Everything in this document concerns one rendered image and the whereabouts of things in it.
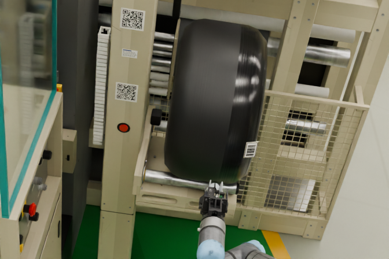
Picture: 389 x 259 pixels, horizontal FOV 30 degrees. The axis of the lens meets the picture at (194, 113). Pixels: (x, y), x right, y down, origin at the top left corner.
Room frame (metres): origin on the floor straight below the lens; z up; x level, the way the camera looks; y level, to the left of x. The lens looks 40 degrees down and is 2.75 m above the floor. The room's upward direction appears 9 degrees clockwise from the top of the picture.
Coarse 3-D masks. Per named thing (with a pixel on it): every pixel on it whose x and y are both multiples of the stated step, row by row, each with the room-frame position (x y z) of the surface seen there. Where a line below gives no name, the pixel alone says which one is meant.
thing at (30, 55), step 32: (0, 0) 1.28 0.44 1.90; (32, 0) 1.54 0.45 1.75; (0, 32) 1.27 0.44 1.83; (32, 32) 1.53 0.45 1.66; (0, 64) 1.24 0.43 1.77; (32, 64) 1.53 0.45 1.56; (0, 96) 1.24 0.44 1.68; (32, 96) 1.52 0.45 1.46; (0, 128) 1.24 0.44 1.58; (32, 128) 1.51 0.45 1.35; (0, 160) 1.24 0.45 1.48; (0, 192) 1.24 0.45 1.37
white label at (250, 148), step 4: (248, 144) 1.73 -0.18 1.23; (252, 144) 1.73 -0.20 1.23; (256, 144) 1.74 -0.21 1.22; (248, 148) 1.73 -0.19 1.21; (252, 148) 1.73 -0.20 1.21; (256, 148) 1.74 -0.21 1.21; (244, 152) 1.72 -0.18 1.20; (248, 152) 1.73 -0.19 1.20; (252, 152) 1.73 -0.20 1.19; (244, 156) 1.72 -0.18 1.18; (248, 156) 1.72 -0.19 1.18; (252, 156) 1.73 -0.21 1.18
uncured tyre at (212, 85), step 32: (192, 32) 1.99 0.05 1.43; (224, 32) 2.00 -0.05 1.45; (256, 32) 2.06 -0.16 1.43; (192, 64) 1.85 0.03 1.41; (224, 64) 1.87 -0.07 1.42; (256, 64) 1.89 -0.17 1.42; (192, 96) 1.77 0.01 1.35; (224, 96) 1.78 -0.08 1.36; (256, 96) 1.81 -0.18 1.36; (192, 128) 1.72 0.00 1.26; (224, 128) 1.73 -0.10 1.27; (256, 128) 1.77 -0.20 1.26; (192, 160) 1.71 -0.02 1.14; (224, 160) 1.71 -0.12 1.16
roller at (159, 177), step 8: (144, 176) 1.84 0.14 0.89; (152, 176) 1.83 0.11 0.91; (160, 176) 1.83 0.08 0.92; (168, 176) 1.84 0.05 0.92; (176, 176) 1.84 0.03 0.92; (168, 184) 1.83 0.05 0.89; (176, 184) 1.83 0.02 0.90; (184, 184) 1.83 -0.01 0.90; (192, 184) 1.83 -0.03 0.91; (200, 184) 1.83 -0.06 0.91; (208, 184) 1.83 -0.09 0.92; (224, 184) 1.84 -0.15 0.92; (232, 184) 1.85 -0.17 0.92; (232, 192) 1.83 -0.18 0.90
